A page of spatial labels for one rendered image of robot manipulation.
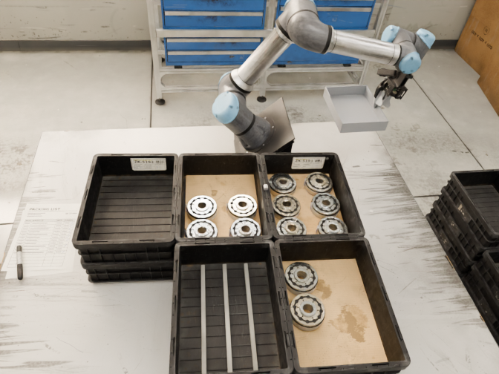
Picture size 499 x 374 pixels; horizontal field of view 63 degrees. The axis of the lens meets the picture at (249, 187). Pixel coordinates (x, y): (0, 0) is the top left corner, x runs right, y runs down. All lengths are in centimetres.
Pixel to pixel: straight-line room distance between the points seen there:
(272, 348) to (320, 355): 13
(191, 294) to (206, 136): 90
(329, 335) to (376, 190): 79
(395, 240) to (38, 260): 130
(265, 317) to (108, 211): 65
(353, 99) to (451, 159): 156
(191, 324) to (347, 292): 48
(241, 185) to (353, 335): 66
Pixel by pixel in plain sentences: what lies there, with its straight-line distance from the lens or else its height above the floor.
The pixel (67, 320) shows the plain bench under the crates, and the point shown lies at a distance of 144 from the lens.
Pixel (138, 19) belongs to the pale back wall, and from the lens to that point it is 403.
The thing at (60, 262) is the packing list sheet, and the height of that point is 70.
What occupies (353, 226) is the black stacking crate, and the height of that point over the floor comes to 89.
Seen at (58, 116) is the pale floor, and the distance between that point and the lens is 340.
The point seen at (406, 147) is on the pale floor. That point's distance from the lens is 333.
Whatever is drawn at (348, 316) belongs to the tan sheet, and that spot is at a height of 83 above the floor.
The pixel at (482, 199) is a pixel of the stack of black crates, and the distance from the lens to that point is 238.
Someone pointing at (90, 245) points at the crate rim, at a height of 93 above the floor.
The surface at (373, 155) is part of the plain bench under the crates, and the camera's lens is 201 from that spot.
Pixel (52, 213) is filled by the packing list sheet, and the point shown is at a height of 70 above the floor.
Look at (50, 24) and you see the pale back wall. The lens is 417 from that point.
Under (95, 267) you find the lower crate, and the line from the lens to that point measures 139.
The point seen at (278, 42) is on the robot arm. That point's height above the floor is 122.
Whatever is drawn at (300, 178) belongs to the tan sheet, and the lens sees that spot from 160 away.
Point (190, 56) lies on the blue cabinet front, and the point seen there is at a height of 40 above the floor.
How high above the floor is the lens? 194
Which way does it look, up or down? 46 degrees down
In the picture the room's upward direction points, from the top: 6 degrees clockwise
